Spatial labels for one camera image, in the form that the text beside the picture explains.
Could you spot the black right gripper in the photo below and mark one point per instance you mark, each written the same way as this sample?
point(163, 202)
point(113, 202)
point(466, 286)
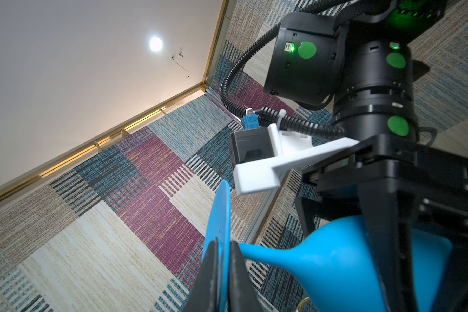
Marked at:
point(396, 184)

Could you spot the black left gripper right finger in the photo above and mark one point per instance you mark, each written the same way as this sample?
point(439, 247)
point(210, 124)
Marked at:
point(241, 294)

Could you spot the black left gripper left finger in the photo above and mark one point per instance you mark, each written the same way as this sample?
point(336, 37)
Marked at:
point(203, 296)

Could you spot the blue wine glass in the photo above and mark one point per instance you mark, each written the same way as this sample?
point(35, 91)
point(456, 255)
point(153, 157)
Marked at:
point(334, 265)

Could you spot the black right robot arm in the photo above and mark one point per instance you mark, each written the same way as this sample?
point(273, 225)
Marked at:
point(360, 60)

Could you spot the round ceiling light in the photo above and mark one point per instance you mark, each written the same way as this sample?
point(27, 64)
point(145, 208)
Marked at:
point(156, 44)

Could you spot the gold wire glass rack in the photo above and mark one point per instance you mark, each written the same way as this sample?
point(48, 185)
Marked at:
point(302, 303)

